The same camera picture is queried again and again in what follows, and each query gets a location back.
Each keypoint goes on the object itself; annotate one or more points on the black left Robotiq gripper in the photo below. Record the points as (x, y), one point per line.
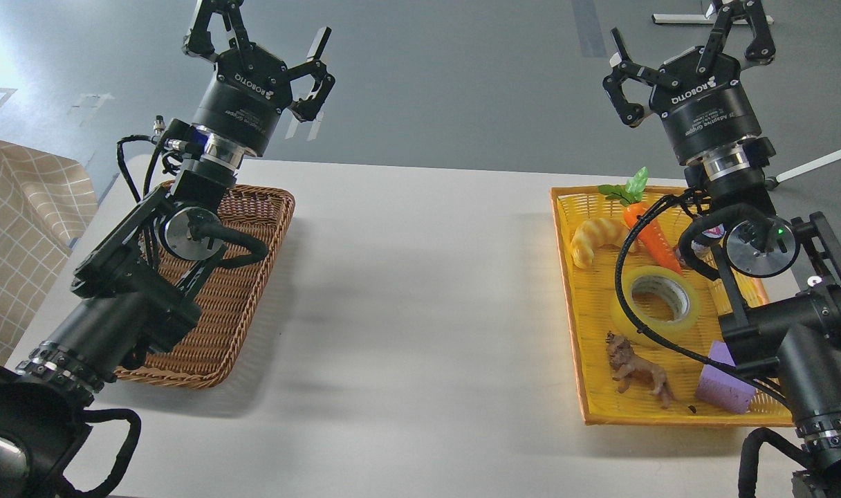
(244, 93)

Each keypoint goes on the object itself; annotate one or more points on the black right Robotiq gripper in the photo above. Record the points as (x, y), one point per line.
(707, 104)

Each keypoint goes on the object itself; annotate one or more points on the yellow tape roll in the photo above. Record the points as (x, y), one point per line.
(663, 300)

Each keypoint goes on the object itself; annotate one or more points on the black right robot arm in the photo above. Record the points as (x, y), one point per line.
(782, 278)

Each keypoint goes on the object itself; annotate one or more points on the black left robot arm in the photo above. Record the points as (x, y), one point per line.
(138, 287)

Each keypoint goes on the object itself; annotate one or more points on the white stand base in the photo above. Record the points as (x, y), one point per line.
(662, 19)

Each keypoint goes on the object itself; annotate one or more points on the white wheeled stand leg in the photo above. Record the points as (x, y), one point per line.
(818, 164)

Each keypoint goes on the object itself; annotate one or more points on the small dark jar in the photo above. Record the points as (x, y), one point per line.
(703, 241)

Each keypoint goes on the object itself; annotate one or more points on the toy orange carrot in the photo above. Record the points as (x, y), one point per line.
(631, 196)

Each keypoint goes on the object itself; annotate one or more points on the toy croissant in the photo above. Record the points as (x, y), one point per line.
(592, 234)

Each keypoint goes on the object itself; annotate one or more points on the brown wicker basket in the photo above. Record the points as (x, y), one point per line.
(229, 299)

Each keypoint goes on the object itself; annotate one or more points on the yellow plastic basket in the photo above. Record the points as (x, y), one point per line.
(589, 294)

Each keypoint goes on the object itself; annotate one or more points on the beige checkered cloth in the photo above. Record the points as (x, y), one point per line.
(46, 202)

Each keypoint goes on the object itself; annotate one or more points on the brown toy lion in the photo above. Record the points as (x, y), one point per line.
(626, 366)

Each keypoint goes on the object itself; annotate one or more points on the purple foam cube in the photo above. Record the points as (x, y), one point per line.
(721, 390)

